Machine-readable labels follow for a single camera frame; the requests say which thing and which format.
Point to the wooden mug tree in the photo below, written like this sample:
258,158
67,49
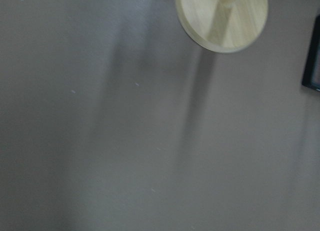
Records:
223,26

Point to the wine glass rack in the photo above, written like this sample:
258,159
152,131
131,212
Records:
311,74

